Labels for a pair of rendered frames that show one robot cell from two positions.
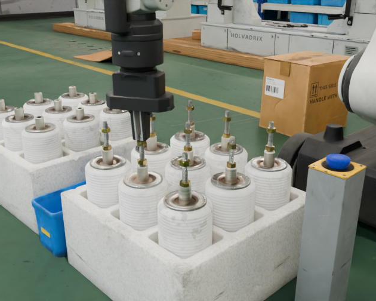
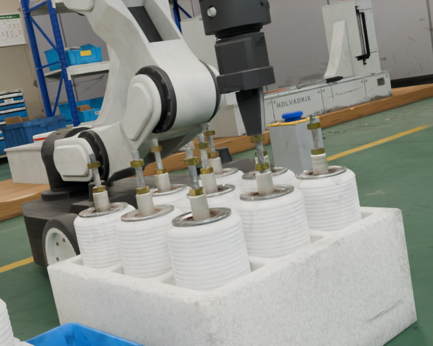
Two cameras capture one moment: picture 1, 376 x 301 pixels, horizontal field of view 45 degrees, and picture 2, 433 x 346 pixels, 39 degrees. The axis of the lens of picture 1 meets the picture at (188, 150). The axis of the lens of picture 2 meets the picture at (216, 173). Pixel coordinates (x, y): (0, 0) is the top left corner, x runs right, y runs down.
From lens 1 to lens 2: 1.23 m
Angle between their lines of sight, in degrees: 84
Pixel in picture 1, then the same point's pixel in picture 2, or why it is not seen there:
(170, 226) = (354, 188)
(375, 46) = (161, 58)
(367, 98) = (193, 99)
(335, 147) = (125, 196)
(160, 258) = (379, 218)
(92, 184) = (236, 243)
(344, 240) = not seen: hidden behind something
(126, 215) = (303, 233)
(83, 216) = (267, 292)
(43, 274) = not seen: outside the picture
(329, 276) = not seen: hidden behind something
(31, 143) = not seen: outside the picture
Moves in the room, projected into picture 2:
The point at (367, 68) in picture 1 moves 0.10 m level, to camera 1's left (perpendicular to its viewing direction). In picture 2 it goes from (179, 74) to (174, 74)
